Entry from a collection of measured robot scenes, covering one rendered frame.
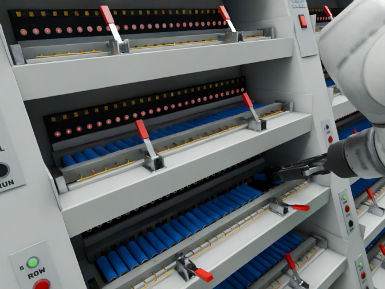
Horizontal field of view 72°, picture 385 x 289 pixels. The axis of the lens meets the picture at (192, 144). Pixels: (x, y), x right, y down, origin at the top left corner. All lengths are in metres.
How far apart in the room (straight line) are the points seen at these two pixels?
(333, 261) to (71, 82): 0.75
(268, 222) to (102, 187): 0.37
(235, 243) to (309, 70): 0.47
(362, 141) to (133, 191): 0.39
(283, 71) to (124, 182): 0.52
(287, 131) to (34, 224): 0.53
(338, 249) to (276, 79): 0.49
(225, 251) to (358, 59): 0.39
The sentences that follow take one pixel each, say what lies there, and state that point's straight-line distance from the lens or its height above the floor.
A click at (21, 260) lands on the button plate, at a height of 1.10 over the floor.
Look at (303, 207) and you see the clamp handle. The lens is 0.61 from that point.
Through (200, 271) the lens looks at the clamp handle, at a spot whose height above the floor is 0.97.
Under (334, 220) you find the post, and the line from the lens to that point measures 0.83.
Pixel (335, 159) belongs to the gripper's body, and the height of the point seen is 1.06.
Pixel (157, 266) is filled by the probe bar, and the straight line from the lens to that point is 0.52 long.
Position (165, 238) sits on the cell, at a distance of 0.57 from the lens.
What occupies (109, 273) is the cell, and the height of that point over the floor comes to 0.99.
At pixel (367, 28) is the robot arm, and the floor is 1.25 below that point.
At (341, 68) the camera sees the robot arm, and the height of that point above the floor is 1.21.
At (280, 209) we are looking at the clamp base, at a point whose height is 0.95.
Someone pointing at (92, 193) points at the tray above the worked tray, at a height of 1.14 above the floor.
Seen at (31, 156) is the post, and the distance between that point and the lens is 0.40.
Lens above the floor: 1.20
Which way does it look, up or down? 5 degrees down
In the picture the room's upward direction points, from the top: 16 degrees counter-clockwise
